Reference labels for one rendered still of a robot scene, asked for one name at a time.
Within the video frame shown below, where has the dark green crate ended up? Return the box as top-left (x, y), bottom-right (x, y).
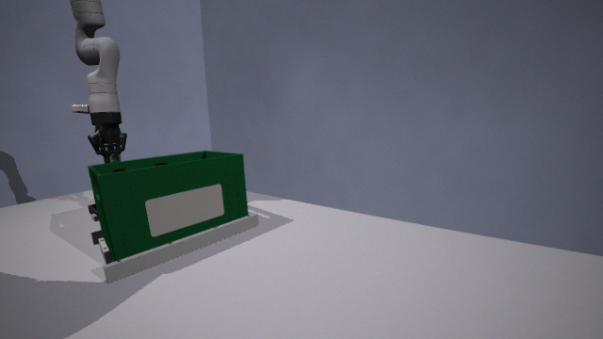
top-left (92, 151), bottom-right (249, 262)

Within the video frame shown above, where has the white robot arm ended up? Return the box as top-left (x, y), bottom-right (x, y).
top-left (70, 0), bottom-right (121, 114)

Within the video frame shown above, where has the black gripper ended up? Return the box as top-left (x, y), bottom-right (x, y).
top-left (88, 112), bottom-right (127, 163)

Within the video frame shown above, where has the grey flat bar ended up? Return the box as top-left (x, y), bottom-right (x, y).
top-left (90, 213), bottom-right (259, 283)

